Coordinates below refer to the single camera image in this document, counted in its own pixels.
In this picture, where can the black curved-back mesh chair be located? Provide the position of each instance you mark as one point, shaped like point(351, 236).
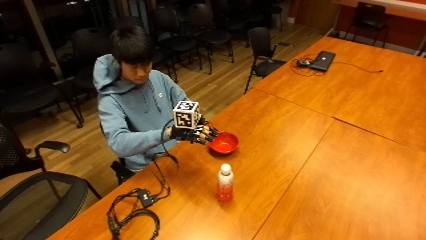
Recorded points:
point(53, 206)

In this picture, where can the red bowl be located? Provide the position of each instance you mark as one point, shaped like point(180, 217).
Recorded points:
point(224, 144)

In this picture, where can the black chair with armrests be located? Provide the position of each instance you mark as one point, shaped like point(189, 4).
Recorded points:
point(262, 53)

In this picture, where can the black power adapter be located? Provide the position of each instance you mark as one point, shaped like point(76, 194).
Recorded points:
point(303, 63)

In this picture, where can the small black hub box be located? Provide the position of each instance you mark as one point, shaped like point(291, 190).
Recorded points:
point(145, 197)

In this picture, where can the white marker cube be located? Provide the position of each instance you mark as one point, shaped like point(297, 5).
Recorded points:
point(185, 115)

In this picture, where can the black laptop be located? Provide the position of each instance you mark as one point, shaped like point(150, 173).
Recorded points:
point(322, 60)

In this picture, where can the the person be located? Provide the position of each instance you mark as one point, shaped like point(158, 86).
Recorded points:
point(133, 113)

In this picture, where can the red drink bottle white cap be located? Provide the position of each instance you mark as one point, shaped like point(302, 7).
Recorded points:
point(225, 185)

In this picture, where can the black mesh office chair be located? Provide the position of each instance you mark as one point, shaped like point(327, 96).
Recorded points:
point(17, 153)

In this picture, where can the person's black chair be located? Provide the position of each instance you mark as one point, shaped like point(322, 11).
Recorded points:
point(120, 171)

